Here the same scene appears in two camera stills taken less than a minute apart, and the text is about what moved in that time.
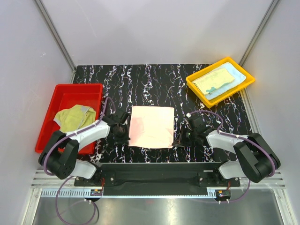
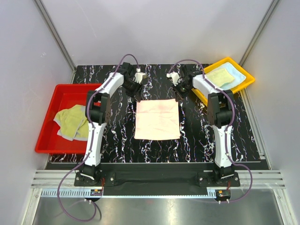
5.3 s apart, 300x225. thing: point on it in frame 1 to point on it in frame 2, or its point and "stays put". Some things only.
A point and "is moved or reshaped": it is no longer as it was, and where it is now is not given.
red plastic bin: x=85 y=94 stays put
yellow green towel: x=205 y=84 stays put
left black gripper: x=124 y=139 to x=136 y=93
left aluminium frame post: x=57 y=38 stays put
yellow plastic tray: x=227 y=93 stays put
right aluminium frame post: x=267 y=15 stays put
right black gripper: x=177 y=142 to x=178 y=96
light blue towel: x=239 y=77 stays put
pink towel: x=151 y=126 is moved or reshaped
